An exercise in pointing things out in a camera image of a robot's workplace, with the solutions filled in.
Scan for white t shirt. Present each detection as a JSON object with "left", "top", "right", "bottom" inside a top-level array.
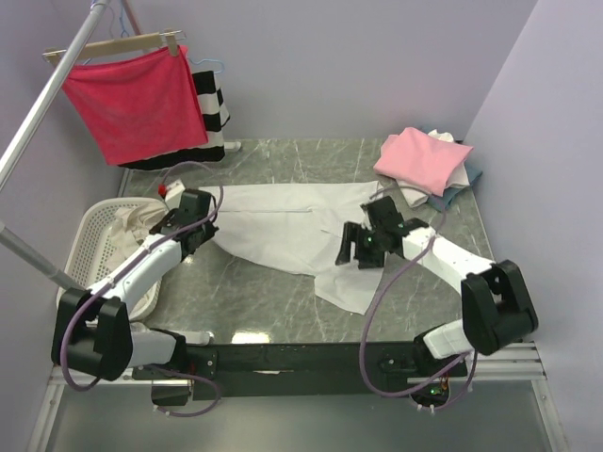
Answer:
[
  {"left": 214, "top": 181, "right": 383, "bottom": 315},
  {"left": 397, "top": 129, "right": 470, "bottom": 208}
]

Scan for white plastic laundry basket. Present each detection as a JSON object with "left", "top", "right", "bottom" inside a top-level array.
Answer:
[{"left": 55, "top": 197, "right": 171, "bottom": 321}]

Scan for folded pink t shirt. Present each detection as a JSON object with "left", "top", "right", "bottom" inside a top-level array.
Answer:
[{"left": 373, "top": 127, "right": 473, "bottom": 196}]

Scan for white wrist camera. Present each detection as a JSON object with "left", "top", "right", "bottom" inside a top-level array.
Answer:
[
  {"left": 361, "top": 204, "right": 372, "bottom": 230},
  {"left": 158, "top": 179, "right": 186, "bottom": 210}
]

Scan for blue wire hanger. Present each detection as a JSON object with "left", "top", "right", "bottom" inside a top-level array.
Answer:
[{"left": 187, "top": 56, "right": 225, "bottom": 74}]

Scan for cream clothes in basket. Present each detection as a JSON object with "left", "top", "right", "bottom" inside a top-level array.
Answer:
[{"left": 106, "top": 200, "right": 170, "bottom": 312}]

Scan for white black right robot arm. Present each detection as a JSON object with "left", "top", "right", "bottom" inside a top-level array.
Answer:
[{"left": 335, "top": 196, "right": 539, "bottom": 376}]

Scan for aluminium rail frame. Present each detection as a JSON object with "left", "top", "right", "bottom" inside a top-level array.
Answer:
[{"left": 28, "top": 343, "right": 568, "bottom": 451}]

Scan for folded white t shirt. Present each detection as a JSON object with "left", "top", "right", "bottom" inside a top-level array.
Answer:
[{"left": 397, "top": 129, "right": 470, "bottom": 208}]

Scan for wooden clip hanger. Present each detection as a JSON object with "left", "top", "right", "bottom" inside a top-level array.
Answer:
[{"left": 41, "top": 28, "right": 186, "bottom": 67}]

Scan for metal clothes rack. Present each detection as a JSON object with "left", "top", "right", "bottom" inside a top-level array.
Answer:
[{"left": 0, "top": 0, "right": 244, "bottom": 340}]

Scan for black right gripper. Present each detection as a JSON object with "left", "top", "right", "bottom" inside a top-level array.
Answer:
[{"left": 334, "top": 222, "right": 386, "bottom": 271}]

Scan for black base beam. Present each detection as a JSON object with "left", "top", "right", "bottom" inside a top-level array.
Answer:
[{"left": 131, "top": 342, "right": 470, "bottom": 406}]

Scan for black white checkered cloth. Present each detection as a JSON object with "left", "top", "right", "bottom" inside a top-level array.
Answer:
[{"left": 124, "top": 71, "right": 230, "bottom": 171}]

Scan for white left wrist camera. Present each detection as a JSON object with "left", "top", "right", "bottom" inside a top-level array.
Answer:
[{"left": 158, "top": 179, "right": 186, "bottom": 210}]

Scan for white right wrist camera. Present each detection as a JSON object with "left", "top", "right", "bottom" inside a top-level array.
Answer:
[{"left": 361, "top": 204, "right": 372, "bottom": 230}]

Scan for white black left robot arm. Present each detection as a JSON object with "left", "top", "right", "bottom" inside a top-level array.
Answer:
[{"left": 51, "top": 189, "right": 224, "bottom": 391}]

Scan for red hanging towel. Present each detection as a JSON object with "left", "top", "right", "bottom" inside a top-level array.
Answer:
[{"left": 63, "top": 45, "right": 208, "bottom": 166}]

